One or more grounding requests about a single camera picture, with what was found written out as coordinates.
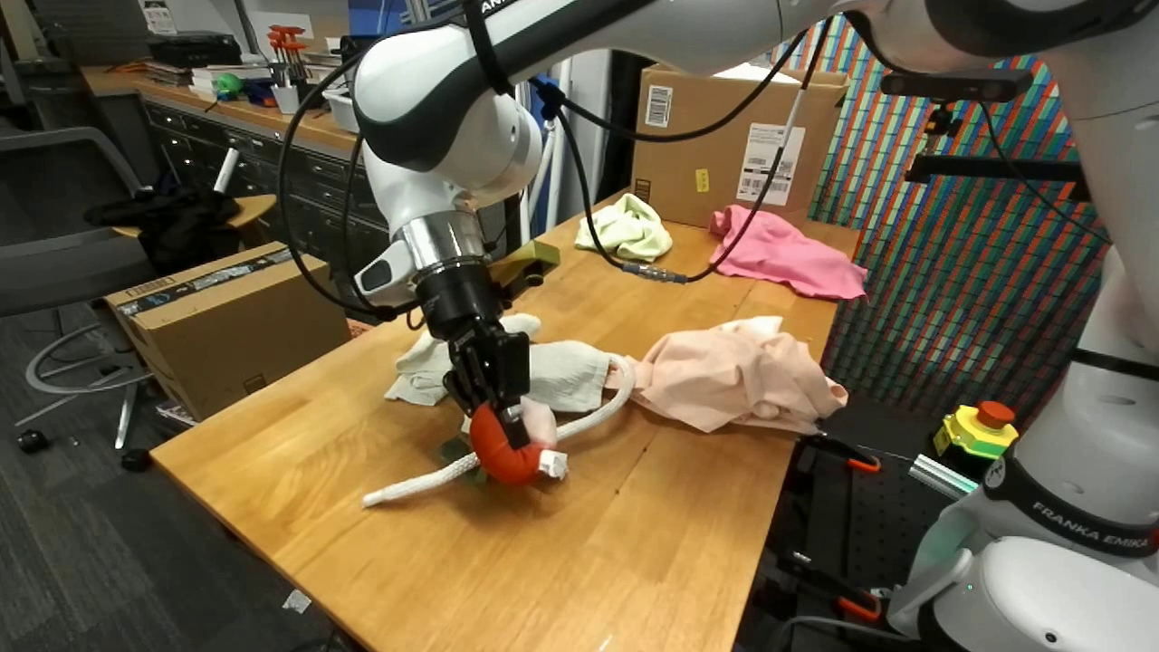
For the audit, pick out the pale green cloth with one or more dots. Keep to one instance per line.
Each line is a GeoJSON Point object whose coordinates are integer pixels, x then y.
{"type": "Point", "coordinates": [637, 230]}

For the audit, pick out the small white bottle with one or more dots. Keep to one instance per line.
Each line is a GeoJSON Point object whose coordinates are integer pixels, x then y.
{"type": "Point", "coordinates": [288, 94]}

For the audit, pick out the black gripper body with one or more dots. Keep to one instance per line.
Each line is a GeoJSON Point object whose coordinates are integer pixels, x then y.
{"type": "Point", "coordinates": [457, 308]}

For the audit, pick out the large labelled cardboard box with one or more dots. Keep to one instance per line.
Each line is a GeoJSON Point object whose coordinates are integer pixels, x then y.
{"type": "Point", "coordinates": [693, 120]}

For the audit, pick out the white plastic bin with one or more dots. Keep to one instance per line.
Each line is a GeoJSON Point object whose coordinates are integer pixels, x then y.
{"type": "Point", "coordinates": [341, 115]}

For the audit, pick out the cardboard box with black tape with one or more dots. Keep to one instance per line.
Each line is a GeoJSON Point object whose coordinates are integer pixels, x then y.
{"type": "Point", "coordinates": [219, 339]}

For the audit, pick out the black fabric bundle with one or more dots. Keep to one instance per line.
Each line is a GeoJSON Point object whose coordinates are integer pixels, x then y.
{"type": "Point", "coordinates": [167, 230]}

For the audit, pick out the black vertical post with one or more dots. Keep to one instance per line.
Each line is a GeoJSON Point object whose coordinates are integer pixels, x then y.
{"type": "Point", "coordinates": [622, 132]}

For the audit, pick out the grey office chair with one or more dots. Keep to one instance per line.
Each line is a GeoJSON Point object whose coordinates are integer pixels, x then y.
{"type": "Point", "coordinates": [58, 274]}

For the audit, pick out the black stereo camera bar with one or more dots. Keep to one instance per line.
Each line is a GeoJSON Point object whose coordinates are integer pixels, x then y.
{"type": "Point", "coordinates": [955, 83]}

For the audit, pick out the black case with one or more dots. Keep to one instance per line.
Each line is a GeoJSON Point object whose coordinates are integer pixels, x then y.
{"type": "Point", "coordinates": [195, 52]}

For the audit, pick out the workbench with dark drawers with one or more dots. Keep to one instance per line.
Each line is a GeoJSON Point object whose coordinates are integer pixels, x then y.
{"type": "Point", "coordinates": [242, 167]}

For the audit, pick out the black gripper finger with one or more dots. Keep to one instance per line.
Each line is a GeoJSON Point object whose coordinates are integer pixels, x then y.
{"type": "Point", "coordinates": [508, 364]}
{"type": "Point", "coordinates": [470, 382]}

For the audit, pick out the hot pink cloth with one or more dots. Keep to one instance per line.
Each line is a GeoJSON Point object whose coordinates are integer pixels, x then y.
{"type": "Point", "coordinates": [784, 260]}

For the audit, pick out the peach cloth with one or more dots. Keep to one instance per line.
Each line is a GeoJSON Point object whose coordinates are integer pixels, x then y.
{"type": "Point", "coordinates": [738, 374]}

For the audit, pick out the yellow red emergency stop button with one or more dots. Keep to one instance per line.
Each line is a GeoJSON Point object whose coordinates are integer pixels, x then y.
{"type": "Point", "coordinates": [977, 432]}

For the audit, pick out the green round object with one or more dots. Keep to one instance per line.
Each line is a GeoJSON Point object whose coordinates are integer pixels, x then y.
{"type": "Point", "coordinates": [225, 83]}

